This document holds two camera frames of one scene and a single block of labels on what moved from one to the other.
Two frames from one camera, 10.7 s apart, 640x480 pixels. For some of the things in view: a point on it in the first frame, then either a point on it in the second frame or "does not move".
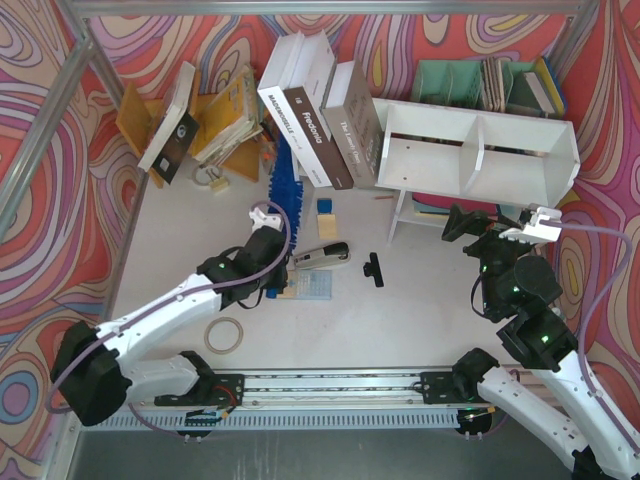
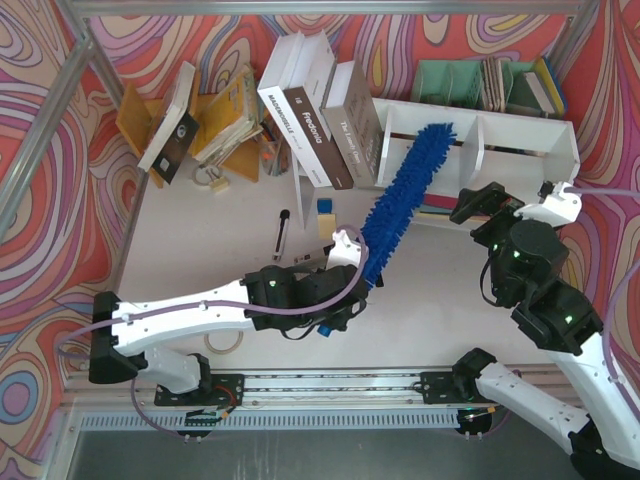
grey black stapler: (330, 254) does not move
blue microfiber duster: (286, 192) -> (426, 145)
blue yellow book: (551, 85) does not move
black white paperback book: (177, 134) does not move
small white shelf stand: (310, 214) does not move
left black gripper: (275, 270) -> (357, 288)
